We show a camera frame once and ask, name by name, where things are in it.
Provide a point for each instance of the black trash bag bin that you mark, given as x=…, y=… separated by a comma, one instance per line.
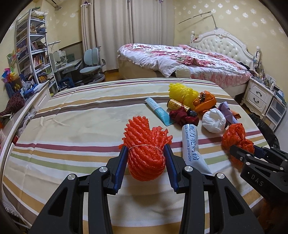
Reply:
x=266, y=131

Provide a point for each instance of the white milk powder pouch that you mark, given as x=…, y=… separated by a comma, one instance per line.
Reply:
x=190, y=149

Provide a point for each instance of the white blue cream tube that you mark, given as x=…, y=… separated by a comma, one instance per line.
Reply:
x=159, y=112

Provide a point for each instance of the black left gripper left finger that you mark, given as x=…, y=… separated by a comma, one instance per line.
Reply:
x=63, y=212

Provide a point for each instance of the white tufted headboard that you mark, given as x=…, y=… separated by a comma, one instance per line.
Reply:
x=222, y=42

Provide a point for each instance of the floral quilt bed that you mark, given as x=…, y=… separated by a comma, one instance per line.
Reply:
x=210, y=66

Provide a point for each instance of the grey study desk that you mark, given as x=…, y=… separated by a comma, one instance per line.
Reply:
x=59, y=67

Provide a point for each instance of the dark red satin cloth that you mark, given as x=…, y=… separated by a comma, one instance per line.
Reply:
x=182, y=116

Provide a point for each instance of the white bookshelf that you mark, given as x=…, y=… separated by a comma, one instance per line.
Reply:
x=33, y=60

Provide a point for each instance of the orange folded paper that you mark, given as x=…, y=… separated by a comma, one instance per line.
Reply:
x=235, y=114

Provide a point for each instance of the yellow foam net bundle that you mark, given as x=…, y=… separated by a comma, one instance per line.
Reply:
x=183, y=94

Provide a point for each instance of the beige curtains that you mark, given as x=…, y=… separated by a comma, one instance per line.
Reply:
x=112, y=24

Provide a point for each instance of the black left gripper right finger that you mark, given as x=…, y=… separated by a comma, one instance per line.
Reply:
x=228, y=211

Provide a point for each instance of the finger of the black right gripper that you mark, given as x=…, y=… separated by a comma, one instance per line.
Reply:
x=270, y=154
x=254, y=165

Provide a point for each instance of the striped bed sheet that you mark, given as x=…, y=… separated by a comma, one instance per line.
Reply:
x=79, y=130

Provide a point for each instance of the white paper ball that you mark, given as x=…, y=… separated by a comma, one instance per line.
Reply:
x=214, y=121

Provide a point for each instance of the white plastic drawer unit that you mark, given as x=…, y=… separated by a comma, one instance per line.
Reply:
x=276, y=111

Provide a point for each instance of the red plastic bag ball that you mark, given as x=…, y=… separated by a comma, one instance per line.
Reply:
x=236, y=135

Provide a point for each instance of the white nightstand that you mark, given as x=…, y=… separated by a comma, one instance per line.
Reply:
x=257, y=98

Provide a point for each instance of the orange foam net bundle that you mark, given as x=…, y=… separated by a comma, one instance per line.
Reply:
x=146, y=160

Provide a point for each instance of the orange plastic bag wad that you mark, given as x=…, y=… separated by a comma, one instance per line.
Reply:
x=204, y=102

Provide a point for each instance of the yellow tea bottle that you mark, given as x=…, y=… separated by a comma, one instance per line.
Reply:
x=174, y=105

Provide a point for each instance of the grey blue desk chair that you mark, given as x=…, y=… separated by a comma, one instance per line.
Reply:
x=93, y=70

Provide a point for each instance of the lavender paper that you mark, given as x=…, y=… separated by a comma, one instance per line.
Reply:
x=225, y=110

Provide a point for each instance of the white air conditioner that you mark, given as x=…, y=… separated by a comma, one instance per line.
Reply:
x=57, y=4

